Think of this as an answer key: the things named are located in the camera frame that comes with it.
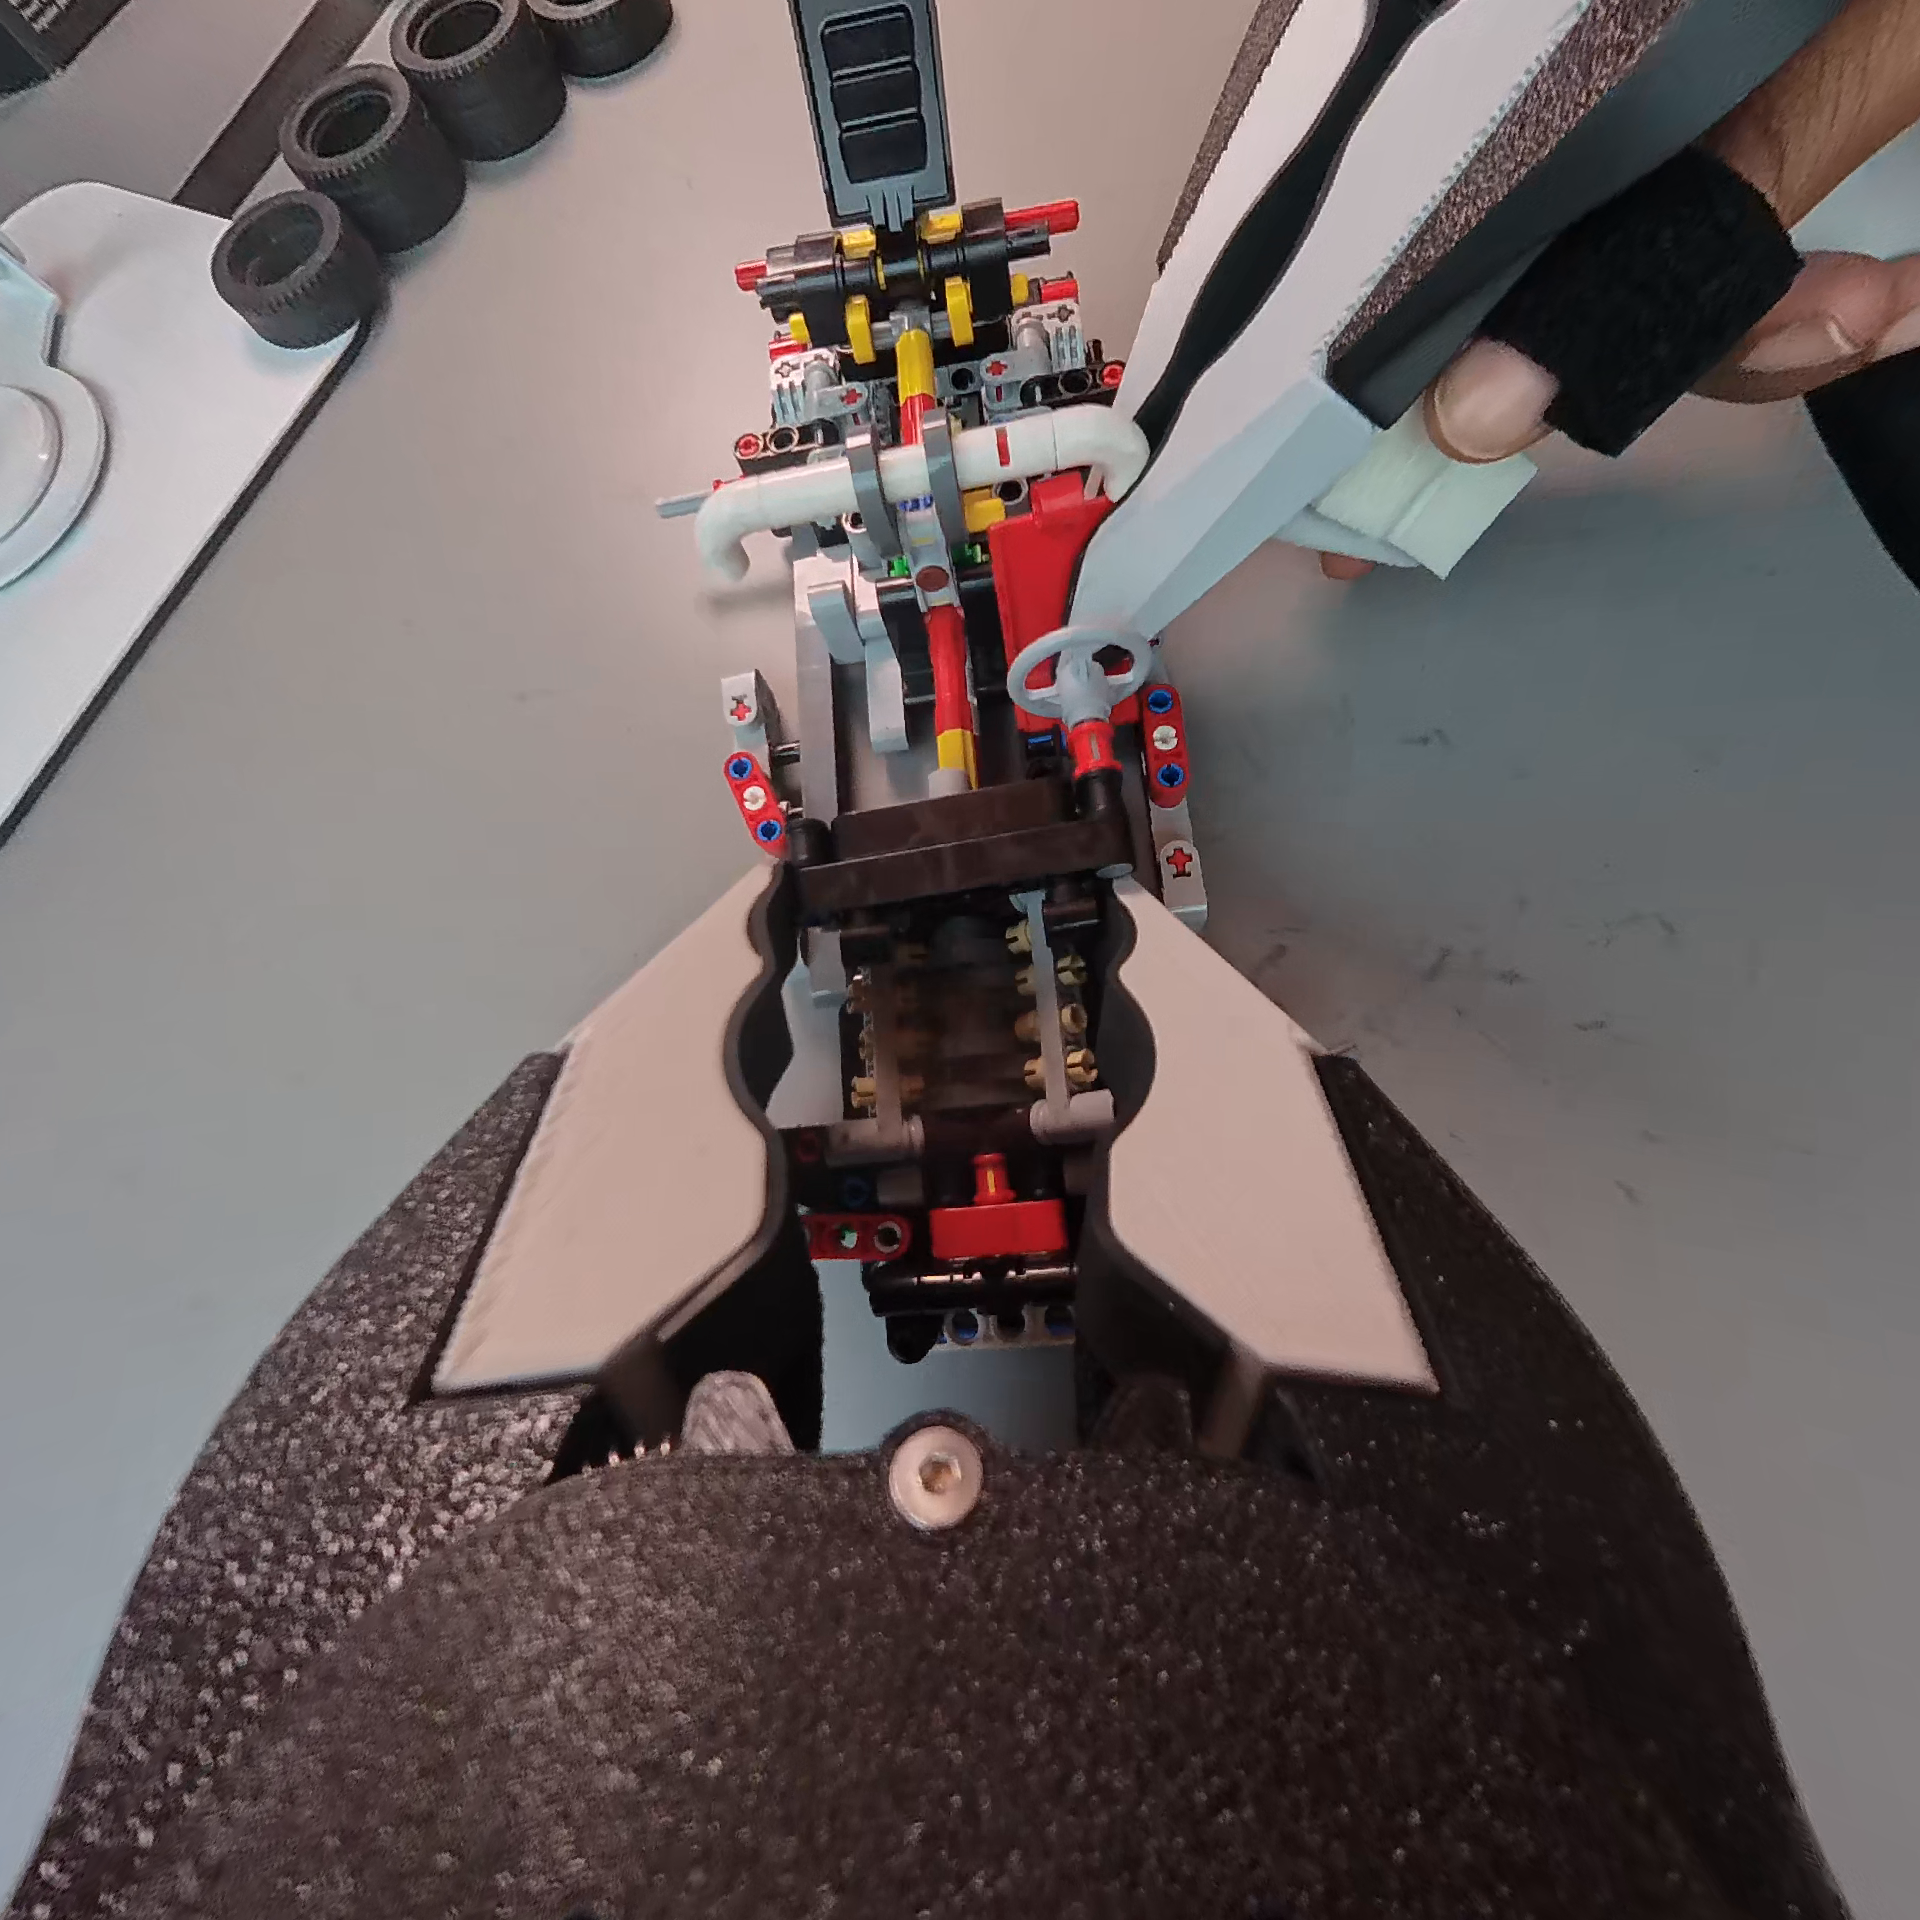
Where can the black rubber tyre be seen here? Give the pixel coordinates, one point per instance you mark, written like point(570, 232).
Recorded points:
point(615, 52)
point(511, 129)
point(406, 210)
point(307, 323)

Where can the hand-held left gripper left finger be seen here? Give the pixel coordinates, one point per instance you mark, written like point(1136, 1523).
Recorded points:
point(630, 1200)

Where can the toy brick car model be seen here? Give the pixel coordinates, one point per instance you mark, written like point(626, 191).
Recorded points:
point(961, 856)

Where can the person's right hand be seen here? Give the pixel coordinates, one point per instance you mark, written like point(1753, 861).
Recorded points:
point(1860, 299)

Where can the black set box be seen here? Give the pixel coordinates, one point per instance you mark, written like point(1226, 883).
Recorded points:
point(38, 37)

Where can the white tray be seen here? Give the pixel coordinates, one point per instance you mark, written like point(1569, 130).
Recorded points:
point(182, 451)

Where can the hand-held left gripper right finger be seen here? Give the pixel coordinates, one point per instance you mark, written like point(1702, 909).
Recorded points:
point(1244, 1200)

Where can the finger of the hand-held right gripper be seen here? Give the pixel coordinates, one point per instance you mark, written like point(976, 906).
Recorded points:
point(1177, 323)
point(1259, 451)

